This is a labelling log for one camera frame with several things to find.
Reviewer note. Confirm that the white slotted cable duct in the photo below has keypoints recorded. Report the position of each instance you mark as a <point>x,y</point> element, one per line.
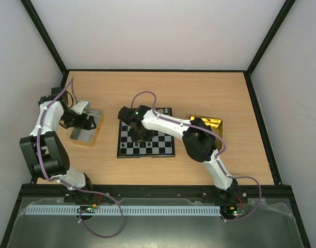
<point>127,210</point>

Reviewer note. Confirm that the gold tin with black pieces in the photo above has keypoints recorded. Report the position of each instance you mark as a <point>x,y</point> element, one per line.
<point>215,124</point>

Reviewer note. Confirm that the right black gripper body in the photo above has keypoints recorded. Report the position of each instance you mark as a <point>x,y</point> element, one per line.
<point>140,134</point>

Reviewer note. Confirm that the black silver chess board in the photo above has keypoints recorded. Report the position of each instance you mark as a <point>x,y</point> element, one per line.
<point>161,145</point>

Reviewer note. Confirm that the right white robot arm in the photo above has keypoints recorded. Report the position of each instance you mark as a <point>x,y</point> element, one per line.
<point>198,139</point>

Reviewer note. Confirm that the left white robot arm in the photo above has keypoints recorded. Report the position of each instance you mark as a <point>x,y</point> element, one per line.
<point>44,152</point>

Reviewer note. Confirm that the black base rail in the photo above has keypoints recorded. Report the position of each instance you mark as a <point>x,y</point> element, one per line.
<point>202,193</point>

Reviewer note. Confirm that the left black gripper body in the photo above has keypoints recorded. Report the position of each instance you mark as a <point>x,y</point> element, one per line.
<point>70,120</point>

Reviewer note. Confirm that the silver gold tin lid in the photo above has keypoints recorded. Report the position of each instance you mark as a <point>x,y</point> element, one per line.
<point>88,133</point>

